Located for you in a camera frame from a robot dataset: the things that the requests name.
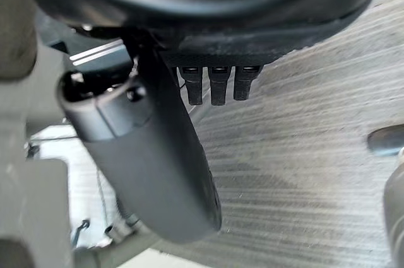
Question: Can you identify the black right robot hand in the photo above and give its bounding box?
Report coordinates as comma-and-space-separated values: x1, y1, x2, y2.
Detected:
23, 0, 384, 244

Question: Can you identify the white robot body panel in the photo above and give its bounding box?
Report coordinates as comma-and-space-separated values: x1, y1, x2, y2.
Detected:
30, 122, 127, 250

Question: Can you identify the dark robot torso part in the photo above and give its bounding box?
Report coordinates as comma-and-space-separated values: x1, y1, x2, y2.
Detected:
34, 12, 133, 76

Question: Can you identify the silver robot leg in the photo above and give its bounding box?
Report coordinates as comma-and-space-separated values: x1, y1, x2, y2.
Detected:
0, 0, 75, 268

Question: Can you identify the dark rounded foot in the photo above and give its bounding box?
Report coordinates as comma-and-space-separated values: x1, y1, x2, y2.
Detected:
367, 124, 404, 157

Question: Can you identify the grey blurred leg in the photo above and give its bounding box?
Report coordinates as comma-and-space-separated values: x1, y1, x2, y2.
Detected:
383, 166, 404, 268

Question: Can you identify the metal cable connector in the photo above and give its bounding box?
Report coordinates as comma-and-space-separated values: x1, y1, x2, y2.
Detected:
105, 214, 140, 241

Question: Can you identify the thin black cable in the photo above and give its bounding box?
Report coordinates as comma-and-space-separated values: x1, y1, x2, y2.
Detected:
71, 218, 92, 252

